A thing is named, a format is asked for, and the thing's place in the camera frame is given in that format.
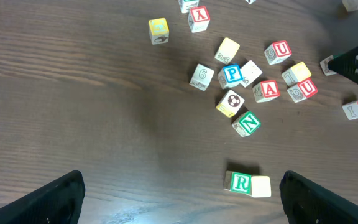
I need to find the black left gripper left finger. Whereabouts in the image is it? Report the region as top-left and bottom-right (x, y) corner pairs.
(0, 170), (85, 224)

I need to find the red u block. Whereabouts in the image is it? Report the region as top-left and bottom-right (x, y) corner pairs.
(264, 40), (292, 65)
(287, 78), (318, 103)

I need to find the red I block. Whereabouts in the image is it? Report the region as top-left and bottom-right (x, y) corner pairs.
(342, 0), (358, 12)

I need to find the yellow O block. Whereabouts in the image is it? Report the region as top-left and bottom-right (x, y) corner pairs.
(250, 175), (272, 198)

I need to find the soccer ball block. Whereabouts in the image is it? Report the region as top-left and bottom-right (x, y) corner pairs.
(216, 90), (245, 118)

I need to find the red A block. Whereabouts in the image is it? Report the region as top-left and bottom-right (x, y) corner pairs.
(252, 80), (280, 103)

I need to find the green R block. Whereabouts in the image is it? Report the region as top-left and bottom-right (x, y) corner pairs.
(224, 171), (252, 195)

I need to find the red X block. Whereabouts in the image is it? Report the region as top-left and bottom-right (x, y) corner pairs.
(188, 6), (211, 33)

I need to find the plain white green-edged block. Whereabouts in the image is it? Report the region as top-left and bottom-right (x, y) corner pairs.
(240, 60), (262, 88)

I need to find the blue P block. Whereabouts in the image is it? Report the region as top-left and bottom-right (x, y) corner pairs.
(218, 64), (244, 89)

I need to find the plain number 6 block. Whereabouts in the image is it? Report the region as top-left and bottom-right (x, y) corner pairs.
(190, 64), (214, 91)

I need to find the red U block lower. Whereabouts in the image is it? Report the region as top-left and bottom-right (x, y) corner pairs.
(287, 78), (318, 103)

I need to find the red U block upper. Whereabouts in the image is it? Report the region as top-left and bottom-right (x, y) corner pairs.
(264, 40), (292, 65)

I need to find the green N block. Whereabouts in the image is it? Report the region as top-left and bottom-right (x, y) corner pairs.
(232, 111), (261, 137)

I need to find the green F block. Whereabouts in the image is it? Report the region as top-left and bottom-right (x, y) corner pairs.
(178, 0), (199, 14)

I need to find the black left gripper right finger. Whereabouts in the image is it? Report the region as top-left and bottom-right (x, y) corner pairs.
(280, 170), (358, 224)

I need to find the green B block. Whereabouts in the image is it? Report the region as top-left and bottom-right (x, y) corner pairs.
(319, 55), (336, 76)

